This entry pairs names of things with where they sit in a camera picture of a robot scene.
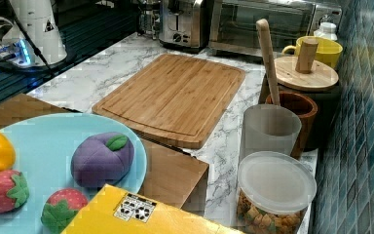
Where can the wooden spoon handle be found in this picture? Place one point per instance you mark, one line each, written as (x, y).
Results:
(268, 58)

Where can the black canister with wooden lid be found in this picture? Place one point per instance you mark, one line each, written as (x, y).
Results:
(301, 73)

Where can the frosted plastic cup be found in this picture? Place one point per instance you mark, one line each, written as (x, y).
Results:
(268, 127)

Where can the small white bottle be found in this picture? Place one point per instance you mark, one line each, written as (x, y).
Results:
(327, 30)

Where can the yellow ceramic mug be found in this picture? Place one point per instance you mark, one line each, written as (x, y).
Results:
(328, 51)

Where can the purple plush fruit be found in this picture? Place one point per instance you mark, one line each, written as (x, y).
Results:
(102, 158)

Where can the brown wooden utensil cup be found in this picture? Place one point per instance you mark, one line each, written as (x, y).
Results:
(306, 109)

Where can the bamboo cutting board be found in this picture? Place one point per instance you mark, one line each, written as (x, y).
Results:
(175, 100)

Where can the wooden drawer box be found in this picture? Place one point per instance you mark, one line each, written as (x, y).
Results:
(173, 176)

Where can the red plush strawberry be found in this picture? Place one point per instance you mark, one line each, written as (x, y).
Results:
(14, 190)
(61, 207)

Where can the yellow cereal box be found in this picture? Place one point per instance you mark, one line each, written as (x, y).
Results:
(117, 211)

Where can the silver two-slot toaster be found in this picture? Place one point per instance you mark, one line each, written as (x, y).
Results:
(184, 23)

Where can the clear cereal jar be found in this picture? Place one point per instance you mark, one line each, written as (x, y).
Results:
(275, 191)

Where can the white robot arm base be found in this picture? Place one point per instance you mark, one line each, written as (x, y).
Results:
(29, 37)

